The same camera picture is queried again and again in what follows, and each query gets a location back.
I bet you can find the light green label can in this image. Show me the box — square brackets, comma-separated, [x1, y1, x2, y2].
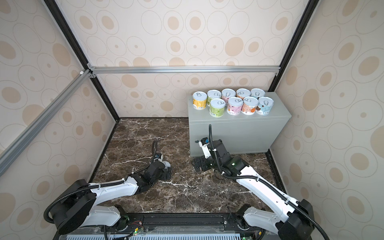
[207, 90, 222, 106]

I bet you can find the red label can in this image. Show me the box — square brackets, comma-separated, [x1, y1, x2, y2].
[221, 89, 236, 103]

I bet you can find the white pink label can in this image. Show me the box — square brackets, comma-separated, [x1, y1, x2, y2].
[241, 97, 259, 116]

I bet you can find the orange label can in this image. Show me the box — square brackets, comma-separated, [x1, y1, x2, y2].
[236, 88, 251, 100]

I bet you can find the blue label can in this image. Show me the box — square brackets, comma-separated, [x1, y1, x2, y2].
[256, 97, 274, 116]

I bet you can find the teal label can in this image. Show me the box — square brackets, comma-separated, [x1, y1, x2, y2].
[251, 88, 265, 99]

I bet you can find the yellow green label can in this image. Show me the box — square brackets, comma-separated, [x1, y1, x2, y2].
[162, 161, 171, 168]

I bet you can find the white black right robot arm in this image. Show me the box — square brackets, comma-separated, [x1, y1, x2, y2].
[192, 156, 329, 240]

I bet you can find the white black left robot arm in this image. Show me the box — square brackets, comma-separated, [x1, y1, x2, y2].
[43, 161, 172, 235]

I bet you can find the grey metal cabinet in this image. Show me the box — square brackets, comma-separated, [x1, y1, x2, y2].
[188, 92, 292, 157]

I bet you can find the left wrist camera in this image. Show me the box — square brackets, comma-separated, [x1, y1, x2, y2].
[154, 153, 163, 161]

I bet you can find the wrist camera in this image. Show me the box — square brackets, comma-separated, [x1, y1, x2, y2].
[154, 153, 163, 161]
[199, 138, 212, 159]

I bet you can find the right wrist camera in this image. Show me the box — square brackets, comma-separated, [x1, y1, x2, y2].
[199, 138, 212, 159]

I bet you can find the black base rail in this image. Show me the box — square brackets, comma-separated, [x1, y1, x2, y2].
[54, 213, 280, 240]

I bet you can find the horizontal aluminium rail back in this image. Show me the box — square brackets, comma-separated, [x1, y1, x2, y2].
[91, 66, 280, 74]

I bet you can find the diagonal aluminium rail left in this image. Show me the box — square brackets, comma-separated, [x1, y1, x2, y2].
[1, 69, 91, 175]

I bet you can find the black frame post left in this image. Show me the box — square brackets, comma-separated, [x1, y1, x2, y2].
[43, 0, 120, 122]

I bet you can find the black frame post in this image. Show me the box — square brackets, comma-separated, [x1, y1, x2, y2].
[268, 0, 320, 92]
[43, 0, 120, 122]

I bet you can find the black frame post right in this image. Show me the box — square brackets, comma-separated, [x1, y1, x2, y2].
[268, 0, 320, 92]

